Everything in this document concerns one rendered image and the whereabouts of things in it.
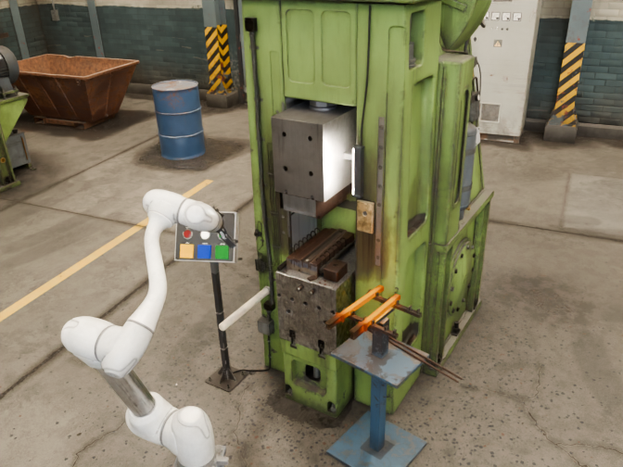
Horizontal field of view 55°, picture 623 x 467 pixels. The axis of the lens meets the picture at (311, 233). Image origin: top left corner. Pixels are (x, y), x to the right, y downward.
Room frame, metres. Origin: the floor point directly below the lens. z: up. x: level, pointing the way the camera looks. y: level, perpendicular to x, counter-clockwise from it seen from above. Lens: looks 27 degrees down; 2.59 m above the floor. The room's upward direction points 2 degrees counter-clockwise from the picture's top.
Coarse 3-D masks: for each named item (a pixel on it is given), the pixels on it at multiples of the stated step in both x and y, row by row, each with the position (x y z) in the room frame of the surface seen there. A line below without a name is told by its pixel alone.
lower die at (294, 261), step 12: (324, 228) 3.22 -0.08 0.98; (312, 240) 3.07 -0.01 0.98; (324, 240) 3.03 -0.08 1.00; (336, 240) 3.04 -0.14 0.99; (348, 240) 3.06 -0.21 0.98; (300, 252) 2.91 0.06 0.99; (336, 252) 2.94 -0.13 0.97; (288, 264) 2.86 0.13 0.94; (300, 264) 2.82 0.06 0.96; (312, 264) 2.78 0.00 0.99
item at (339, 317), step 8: (376, 288) 2.60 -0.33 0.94; (368, 296) 2.53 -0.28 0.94; (352, 304) 2.46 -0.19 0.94; (360, 304) 2.47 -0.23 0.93; (336, 312) 2.39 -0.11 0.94; (344, 312) 2.40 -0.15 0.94; (328, 320) 2.33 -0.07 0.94; (336, 320) 2.33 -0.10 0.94; (344, 320) 2.36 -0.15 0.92; (328, 328) 2.30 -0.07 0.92
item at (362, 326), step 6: (396, 294) 2.54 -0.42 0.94; (390, 300) 2.49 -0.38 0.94; (396, 300) 2.50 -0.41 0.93; (384, 306) 2.44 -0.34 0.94; (390, 306) 2.46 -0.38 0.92; (378, 312) 2.39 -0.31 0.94; (384, 312) 2.41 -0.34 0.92; (366, 318) 2.34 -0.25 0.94; (372, 318) 2.34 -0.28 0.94; (360, 324) 2.28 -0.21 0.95; (366, 324) 2.28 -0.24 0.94; (354, 330) 2.24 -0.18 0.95; (360, 330) 2.27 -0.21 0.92; (366, 330) 2.28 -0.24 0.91; (354, 336) 2.24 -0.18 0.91
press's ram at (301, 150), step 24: (288, 120) 2.84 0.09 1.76; (312, 120) 2.80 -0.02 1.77; (336, 120) 2.85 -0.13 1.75; (288, 144) 2.84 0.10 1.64; (312, 144) 2.77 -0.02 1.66; (336, 144) 2.84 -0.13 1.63; (288, 168) 2.85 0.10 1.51; (312, 168) 2.77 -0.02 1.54; (336, 168) 2.84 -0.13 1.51; (288, 192) 2.85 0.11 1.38; (312, 192) 2.77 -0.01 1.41; (336, 192) 2.84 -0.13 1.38
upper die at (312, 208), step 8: (352, 184) 3.10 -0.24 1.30; (344, 192) 3.02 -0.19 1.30; (288, 200) 2.85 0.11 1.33; (296, 200) 2.83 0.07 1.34; (304, 200) 2.80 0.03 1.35; (312, 200) 2.77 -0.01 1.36; (328, 200) 2.88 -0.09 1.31; (336, 200) 2.94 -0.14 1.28; (288, 208) 2.85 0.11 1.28; (296, 208) 2.83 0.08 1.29; (304, 208) 2.80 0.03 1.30; (312, 208) 2.77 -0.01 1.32; (320, 208) 2.80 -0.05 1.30; (312, 216) 2.78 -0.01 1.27
